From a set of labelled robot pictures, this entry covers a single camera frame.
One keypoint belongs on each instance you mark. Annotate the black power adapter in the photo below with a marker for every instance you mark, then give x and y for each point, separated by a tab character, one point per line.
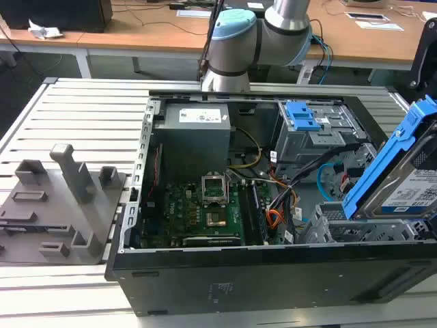
177	5

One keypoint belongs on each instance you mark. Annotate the black RAM stick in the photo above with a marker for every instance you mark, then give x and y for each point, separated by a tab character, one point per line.
246	215
259	215

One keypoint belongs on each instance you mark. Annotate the green motherboard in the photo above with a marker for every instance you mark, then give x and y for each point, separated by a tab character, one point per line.
184	212

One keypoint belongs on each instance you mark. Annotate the black open PC case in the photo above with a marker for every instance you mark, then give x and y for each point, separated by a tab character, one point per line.
239	283

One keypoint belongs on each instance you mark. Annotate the hard disk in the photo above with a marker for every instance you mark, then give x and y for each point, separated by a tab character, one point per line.
375	164

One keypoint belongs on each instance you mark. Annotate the wooden desk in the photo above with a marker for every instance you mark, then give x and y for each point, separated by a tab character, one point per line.
153	34
41	42

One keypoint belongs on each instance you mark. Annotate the CPU socket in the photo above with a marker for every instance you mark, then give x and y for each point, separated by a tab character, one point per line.
216	219

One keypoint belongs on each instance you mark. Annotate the metal disk bay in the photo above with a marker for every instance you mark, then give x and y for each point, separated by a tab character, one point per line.
341	230

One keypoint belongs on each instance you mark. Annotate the grey power supply unit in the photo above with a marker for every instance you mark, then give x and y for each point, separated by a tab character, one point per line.
191	150

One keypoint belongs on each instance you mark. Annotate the black computer tower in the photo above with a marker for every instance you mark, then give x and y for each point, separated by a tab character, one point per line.
58	15

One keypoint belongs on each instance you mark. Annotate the crumpled white paper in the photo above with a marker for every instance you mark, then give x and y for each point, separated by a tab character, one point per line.
42	31

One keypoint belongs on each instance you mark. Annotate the black graphics card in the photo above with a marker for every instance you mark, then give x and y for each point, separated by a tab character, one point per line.
211	240

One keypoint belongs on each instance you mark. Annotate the metal drive cage blue latch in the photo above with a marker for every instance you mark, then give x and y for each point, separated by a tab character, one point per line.
304	118

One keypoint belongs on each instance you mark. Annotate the white paper sheet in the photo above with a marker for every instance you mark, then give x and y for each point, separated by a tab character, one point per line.
194	13
379	25

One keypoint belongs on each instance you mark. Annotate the grey parts rack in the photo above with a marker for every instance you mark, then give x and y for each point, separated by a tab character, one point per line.
61	218

